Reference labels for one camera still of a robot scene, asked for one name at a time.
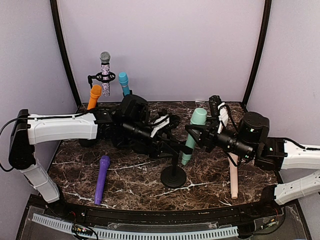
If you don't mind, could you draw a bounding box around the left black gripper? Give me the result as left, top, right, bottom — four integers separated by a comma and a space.
122, 118, 179, 160

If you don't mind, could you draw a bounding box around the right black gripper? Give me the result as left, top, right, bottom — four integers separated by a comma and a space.
185, 117, 255, 161

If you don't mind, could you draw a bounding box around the mint green microphone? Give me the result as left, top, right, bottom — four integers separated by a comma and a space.
180, 107, 208, 166

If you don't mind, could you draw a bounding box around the black round-base stand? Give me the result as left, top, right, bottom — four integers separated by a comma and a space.
160, 148, 193, 189
78, 139, 98, 148

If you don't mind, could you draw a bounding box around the pale pink microphone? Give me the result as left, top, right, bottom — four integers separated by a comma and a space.
228, 153, 239, 200

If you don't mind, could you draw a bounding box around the purple microphone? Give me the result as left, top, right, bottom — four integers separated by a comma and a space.
94, 155, 111, 205

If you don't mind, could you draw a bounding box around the orange microphone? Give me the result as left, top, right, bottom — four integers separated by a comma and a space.
87, 84, 102, 110

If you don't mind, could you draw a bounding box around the black tripod shock-mount stand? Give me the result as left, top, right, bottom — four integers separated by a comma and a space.
87, 72, 116, 88

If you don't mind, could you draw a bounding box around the silver glitter microphone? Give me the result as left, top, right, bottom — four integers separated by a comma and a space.
100, 51, 111, 97

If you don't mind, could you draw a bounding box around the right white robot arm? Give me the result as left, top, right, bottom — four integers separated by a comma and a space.
185, 111, 320, 217

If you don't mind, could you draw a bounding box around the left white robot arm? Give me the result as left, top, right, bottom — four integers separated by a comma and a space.
8, 94, 192, 218

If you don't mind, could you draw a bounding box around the teal blue microphone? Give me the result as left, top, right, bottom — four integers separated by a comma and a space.
118, 72, 132, 97

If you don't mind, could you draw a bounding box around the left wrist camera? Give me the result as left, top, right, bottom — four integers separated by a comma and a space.
148, 109, 181, 138

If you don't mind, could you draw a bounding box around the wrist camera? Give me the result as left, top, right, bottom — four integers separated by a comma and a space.
148, 109, 181, 138
209, 95, 229, 134

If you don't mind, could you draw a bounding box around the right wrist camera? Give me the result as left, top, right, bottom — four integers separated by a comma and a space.
209, 95, 229, 134

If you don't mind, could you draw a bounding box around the black front rail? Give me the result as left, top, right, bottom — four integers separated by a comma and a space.
46, 202, 285, 226

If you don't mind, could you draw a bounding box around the white slotted cable duct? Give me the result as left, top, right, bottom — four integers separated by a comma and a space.
31, 213, 239, 240

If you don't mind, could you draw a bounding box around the right black corner post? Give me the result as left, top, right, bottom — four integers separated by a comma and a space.
241, 0, 272, 109

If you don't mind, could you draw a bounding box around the black corner post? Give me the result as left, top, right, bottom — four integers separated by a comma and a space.
241, 0, 272, 109
49, 0, 82, 107

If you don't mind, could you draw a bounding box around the left black corner post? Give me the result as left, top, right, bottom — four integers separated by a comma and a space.
49, 0, 82, 107

